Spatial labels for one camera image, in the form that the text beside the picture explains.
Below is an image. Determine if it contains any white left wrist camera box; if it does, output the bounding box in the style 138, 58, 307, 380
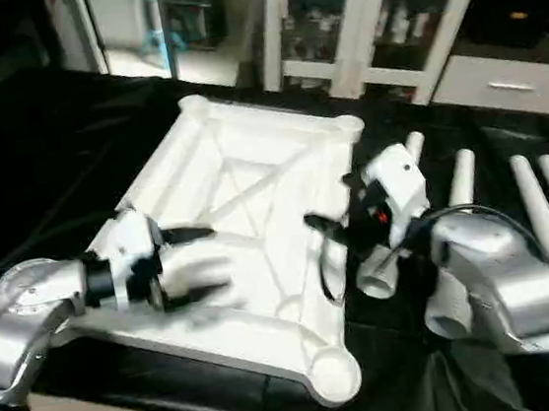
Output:
86, 206, 173, 311

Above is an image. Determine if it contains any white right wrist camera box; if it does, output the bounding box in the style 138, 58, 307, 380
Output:
358, 143, 435, 251

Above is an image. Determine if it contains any white glass door cabinet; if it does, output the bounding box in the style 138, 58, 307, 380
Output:
252, 0, 500, 124

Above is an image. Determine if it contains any white plastic table top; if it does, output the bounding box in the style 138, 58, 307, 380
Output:
43, 76, 398, 411

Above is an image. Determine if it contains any black mat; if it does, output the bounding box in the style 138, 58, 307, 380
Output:
0, 9, 549, 411

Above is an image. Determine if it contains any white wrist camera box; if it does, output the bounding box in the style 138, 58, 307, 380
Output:
86, 206, 173, 311
358, 143, 435, 251

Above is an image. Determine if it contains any white drawer unit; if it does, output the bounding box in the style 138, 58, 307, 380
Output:
425, 42, 549, 132

